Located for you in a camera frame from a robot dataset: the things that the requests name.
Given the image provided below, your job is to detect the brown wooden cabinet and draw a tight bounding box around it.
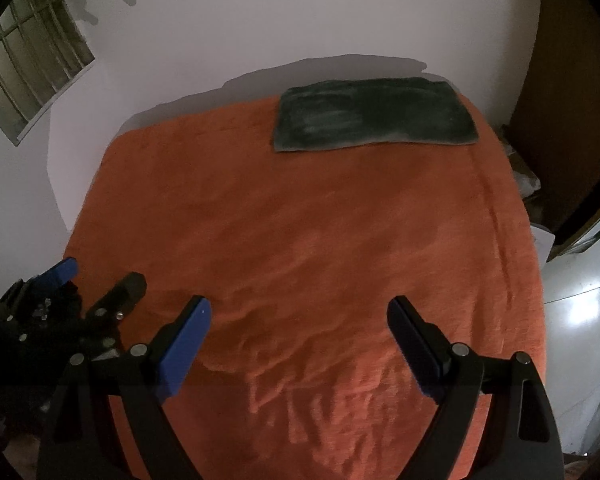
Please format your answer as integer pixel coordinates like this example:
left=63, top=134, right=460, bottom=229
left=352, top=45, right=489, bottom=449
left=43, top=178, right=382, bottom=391
left=507, top=0, right=600, bottom=248

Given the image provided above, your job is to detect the dark green fleece jacket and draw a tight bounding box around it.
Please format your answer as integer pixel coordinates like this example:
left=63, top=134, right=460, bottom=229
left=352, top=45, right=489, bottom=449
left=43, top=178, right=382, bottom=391
left=271, top=76, right=480, bottom=153

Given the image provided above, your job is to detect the orange blanket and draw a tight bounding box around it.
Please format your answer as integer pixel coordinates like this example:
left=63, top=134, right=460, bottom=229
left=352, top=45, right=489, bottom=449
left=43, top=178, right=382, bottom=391
left=62, top=94, right=548, bottom=480

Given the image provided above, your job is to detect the pile of clutter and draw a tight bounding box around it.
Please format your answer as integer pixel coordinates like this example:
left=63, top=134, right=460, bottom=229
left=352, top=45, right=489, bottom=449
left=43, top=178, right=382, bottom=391
left=500, top=125, right=543, bottom=221

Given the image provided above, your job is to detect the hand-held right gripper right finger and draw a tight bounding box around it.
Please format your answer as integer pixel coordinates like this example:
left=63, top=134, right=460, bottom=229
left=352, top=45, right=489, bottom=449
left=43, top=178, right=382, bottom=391
left=387, top=296, right=566, bottom=480

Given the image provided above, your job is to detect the barred window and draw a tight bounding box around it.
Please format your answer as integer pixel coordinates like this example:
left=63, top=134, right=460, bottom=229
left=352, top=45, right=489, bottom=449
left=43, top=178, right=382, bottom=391
left=0, top=0, right=96, bottom=147

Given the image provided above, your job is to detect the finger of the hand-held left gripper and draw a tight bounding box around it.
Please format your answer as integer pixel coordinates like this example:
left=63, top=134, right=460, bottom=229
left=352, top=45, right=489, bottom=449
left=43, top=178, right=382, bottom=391
left=80, top=274, right=147, bottom=356
left=0, top=257, right=78, bottom=311

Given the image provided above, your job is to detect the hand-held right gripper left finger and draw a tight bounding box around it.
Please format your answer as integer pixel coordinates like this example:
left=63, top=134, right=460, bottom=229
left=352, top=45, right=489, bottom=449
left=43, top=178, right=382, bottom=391
left=36, top=296, right=212, bottom=480

